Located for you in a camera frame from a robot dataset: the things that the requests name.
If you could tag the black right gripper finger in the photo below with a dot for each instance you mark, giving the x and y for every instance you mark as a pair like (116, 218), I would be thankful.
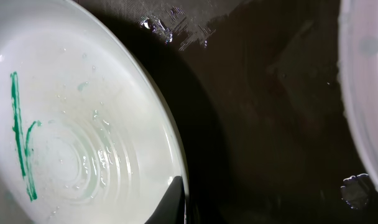
(171, 209)

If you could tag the white plate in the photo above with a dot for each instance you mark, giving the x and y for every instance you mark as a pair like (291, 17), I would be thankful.
(358, 75)
(85, 135)

